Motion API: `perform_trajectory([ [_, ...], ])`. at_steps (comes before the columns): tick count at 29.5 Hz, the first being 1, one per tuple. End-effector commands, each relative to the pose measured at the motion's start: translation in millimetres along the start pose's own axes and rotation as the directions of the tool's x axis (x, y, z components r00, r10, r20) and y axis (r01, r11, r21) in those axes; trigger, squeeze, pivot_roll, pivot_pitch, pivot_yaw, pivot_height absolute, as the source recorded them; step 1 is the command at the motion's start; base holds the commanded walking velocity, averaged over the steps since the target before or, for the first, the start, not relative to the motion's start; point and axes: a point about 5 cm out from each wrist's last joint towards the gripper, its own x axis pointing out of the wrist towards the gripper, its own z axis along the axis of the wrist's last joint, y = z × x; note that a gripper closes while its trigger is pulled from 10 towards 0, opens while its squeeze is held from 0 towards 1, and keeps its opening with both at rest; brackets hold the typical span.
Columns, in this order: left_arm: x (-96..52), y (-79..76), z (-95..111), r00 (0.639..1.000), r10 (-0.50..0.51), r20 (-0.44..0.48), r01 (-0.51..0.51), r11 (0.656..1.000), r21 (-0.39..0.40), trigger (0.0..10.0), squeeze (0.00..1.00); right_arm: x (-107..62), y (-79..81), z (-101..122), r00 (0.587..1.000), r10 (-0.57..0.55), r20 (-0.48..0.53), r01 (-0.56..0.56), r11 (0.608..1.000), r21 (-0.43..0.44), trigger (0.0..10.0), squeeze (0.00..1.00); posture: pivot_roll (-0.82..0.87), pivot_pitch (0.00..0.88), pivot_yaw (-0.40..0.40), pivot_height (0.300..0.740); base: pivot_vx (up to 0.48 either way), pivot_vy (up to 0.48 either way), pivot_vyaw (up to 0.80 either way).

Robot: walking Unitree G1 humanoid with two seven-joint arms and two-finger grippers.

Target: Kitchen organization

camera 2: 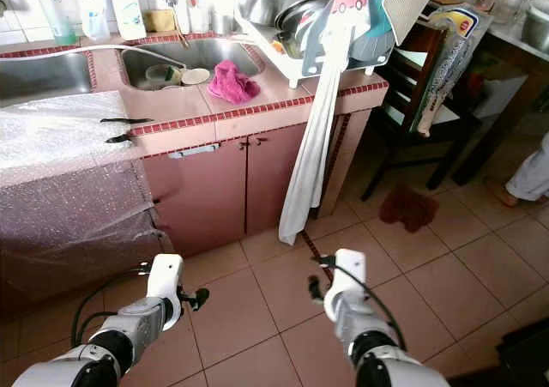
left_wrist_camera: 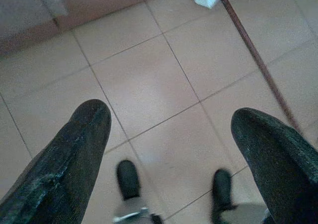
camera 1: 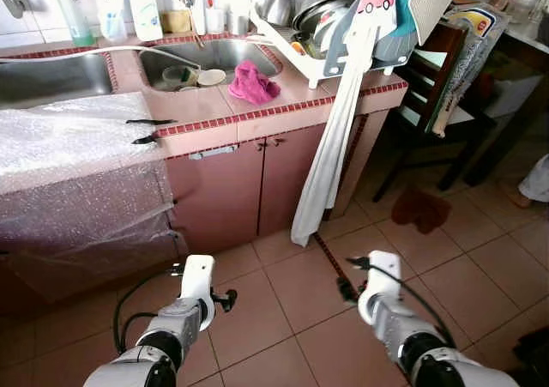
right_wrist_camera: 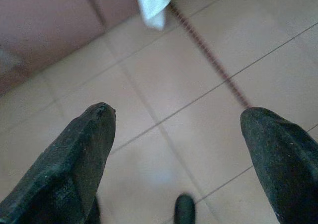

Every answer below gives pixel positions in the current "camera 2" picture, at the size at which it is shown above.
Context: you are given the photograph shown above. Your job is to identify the pink cabinet door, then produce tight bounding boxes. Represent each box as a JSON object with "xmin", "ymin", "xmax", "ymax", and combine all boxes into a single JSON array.
[
  {"xmin": 244, "ymin": 123, "xmax": 310, "ymax": 235},
  {"xmin": 142, "ymin": 140, "xmax": 250, "ymax": 255}
]

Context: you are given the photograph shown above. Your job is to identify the reddish brown cloth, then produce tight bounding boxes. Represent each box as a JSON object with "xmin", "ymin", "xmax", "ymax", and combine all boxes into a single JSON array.
[{"xmin": 378, "ymin": 184, "xmax": 440, "ymax": 233}]

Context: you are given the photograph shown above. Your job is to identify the white car print towel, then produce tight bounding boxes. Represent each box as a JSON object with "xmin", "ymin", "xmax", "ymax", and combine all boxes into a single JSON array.
[{"xmin": 277, "ymin": 0, "xmax": 378, "ymax": 246}]

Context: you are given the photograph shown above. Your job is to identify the short black clip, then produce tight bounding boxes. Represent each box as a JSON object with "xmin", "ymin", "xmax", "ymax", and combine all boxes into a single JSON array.
[{"xmin": 105, "ymin": 130, "xmax": 136, "ymax": 144}]

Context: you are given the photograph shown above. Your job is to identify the clear bubble wrap sheet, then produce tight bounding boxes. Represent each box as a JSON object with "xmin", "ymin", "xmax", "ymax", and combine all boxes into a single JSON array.
[{"xmin": 0, "ymin": 89, "xmax": 168, "ymax": 300}]

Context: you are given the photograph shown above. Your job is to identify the long black clip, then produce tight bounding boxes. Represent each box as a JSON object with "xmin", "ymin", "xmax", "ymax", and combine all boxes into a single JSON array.
[{"xmin": 100, "ymin": 117, "xmax": 154, "ymax": 125}]

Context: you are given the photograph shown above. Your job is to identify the pink cloth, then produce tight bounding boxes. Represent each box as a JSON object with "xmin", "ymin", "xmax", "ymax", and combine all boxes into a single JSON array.
[{"xmin": 206, "ymin": 59, "xmax": 263, "ymax": 106}]

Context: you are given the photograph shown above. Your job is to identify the small white plate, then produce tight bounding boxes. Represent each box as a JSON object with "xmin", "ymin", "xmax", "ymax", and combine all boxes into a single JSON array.
[{"xmin": 181, "ymin": 67, "xmax": 212, "ymax": 86}]

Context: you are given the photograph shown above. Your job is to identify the clear glass bowl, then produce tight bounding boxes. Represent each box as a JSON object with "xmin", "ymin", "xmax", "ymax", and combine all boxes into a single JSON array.
[{"xmin": 144, "ymin": 63, "xmax": 184, "ymax": 90}]

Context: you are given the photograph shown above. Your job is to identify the person leg white trousers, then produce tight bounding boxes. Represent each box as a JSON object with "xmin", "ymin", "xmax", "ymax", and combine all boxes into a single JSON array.
[{"xmin": 485, "ymin": 131, "xmax": 549, "ymax": 208}]

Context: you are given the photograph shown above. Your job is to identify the white dish rack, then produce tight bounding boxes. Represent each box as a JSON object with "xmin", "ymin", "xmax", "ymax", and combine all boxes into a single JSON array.
[{"xmin": 233, "ymin": 0, "xmax": 404, "ymax": 89}]

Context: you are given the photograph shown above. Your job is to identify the dark wooden chair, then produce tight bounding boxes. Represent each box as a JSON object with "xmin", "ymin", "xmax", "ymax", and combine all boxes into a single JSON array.
[{"xmin": 360, "ymin": 22, "xmax": 486, "ymax": 201}]

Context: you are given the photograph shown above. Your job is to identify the printed plastic bag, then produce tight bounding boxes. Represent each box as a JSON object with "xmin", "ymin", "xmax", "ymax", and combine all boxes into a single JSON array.
[{"xmin": 416, "ymin": 3, "xmax": 492, "ymax": 139}]

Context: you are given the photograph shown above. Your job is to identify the white cup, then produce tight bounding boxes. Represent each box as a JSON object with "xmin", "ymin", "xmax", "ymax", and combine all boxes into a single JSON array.
[{"xmin": 187, "ymin": 6, "xmax": 212, "ymax": 34}]

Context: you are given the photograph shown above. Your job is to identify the yellow sponge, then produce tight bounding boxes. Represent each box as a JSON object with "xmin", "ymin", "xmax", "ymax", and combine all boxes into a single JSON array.
[{"xmin": 144, "ymin": 9, "xmax": 178, "ymax": 33}]

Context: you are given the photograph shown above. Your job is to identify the large steel pot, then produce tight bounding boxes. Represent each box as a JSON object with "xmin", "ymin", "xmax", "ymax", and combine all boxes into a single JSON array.
[{"xmin": 274, "ymin": 0, "xmax": 335, "ymax": 32}]

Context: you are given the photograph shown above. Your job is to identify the small steel pot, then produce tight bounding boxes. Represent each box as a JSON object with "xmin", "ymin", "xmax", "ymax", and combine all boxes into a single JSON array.
[{"xmin": 242, "ymin": 0, "xmax": 280, "ymax": 26}]

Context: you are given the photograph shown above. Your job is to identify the teal cloth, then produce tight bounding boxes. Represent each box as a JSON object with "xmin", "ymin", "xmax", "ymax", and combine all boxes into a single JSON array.
[{"xmin": 365, "ymin": 0, "xmax": 400, "ymax": 40}]

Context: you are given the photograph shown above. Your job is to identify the white plastic bottle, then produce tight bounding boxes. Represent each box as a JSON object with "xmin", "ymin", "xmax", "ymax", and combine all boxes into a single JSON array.
[{"xmin": 110, "ymin": 0, "xmax": 148, "ymax": 42}]

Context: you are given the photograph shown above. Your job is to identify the clear plastic cup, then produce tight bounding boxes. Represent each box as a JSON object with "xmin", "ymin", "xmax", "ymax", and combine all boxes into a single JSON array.
[{"xmin": 80, "ymin": 0, "xmax": 112, "ymax": 43}]

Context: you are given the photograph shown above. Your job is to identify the white mesh board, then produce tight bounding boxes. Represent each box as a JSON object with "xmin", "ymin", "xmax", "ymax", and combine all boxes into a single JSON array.
[{"xmin": 382, "ymin": 0, "xmax": 440, "ymax": 46}]

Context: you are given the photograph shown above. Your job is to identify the dark wooden table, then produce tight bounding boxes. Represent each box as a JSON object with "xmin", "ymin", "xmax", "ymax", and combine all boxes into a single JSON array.
[{"xmin": 450, "ymin": 18, "xmax": 549, "ymax": 186}]

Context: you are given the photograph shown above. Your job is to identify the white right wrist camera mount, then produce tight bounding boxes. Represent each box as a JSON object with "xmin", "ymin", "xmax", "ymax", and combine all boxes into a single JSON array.
[{"xmin": 324, "ymin": 249, "xmax": 366, "ymax": 319}]

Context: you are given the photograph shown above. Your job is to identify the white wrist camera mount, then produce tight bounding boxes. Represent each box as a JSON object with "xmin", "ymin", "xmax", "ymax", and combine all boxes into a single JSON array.
[
  {"xmin": 324, "ymin": 249, "xmax": 366, "ymax": 319},
  {"xmin": 147, "ymin": 254, "xmax": 184, "ymax": 330}
]

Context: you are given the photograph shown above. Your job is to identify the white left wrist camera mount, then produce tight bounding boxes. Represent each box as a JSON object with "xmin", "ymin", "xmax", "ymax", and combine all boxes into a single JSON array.
[{"xmin": 147, "ymin": 254, "xmax": 184, "ymax": 330}]

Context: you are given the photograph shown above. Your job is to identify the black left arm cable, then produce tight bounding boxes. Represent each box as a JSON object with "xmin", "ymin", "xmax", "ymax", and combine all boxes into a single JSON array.
[{"xmin": 70, "ymin": 267, "xmax": 151, "ymax": 354}]

